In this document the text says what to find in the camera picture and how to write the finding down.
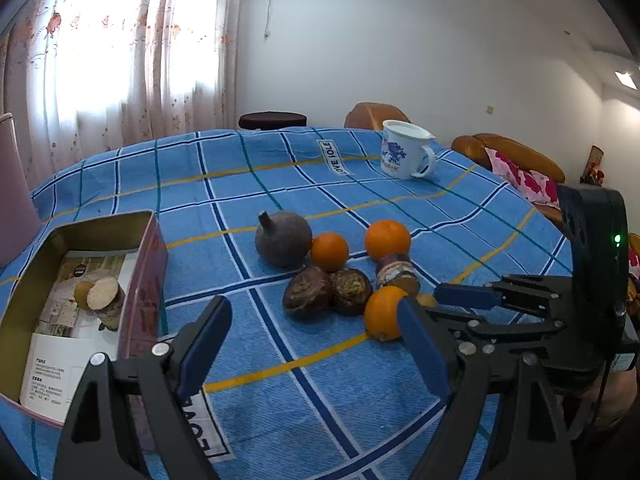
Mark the dark passion fruit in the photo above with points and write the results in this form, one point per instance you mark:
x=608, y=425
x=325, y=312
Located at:
x=352, y=290
x=308, y=293

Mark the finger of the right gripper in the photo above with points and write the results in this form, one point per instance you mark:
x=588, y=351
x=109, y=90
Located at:
x=470, y=295
x=500, y=332

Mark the brown kiwi fruit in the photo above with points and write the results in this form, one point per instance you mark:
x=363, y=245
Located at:
x=426, y=300

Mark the kiwi in box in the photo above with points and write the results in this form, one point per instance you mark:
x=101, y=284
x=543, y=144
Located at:
x=81, y=292

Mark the ceiling light panel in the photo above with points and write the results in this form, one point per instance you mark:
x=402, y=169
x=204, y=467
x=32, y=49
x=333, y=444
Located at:
x=627, y=80

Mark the white paper leaflet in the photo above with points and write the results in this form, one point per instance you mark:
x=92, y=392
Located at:
x=65, y=337

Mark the brown leather sofa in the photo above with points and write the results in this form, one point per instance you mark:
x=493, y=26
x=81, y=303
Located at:
x=473, y=147

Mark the brown leather armchair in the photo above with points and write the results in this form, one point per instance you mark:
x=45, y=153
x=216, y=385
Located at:
x=371, y=115

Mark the pink metal tin box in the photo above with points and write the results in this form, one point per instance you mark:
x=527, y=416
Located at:
x=139, y=231

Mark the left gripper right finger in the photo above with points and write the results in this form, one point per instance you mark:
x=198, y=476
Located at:
x=529, y=439

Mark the pink plastic pitcher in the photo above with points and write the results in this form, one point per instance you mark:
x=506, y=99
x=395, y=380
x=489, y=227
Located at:
x=19, y=221

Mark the pink floral cushion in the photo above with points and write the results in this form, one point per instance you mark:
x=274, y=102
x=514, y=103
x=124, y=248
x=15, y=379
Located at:
x=537, y=188

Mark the floral sheer curtain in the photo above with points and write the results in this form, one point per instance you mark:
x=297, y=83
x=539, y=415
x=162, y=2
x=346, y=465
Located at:
x=84, y=77

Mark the person's right hand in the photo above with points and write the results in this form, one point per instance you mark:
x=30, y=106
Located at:
x=616, y=397

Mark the blue plaid tablecloth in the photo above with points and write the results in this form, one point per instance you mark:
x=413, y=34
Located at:
x=316, y=399

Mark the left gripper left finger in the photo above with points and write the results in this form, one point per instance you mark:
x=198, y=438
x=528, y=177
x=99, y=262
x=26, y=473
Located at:
x=99, y=438

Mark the dark round stool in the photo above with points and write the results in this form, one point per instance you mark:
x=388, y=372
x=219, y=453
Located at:
x=271, y=120

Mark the cut taro in box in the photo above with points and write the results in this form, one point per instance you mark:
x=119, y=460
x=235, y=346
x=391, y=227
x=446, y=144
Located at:
x=105, y=299

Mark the white floral enamel mug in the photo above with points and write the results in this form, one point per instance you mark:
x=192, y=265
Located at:
x=406, y=152

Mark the cut taro piece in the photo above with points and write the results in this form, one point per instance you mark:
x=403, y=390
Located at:
x=397, y=270

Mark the orange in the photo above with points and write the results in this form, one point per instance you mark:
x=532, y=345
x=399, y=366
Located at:
x=380, y=313
x=329, y=251
x=386, y=237

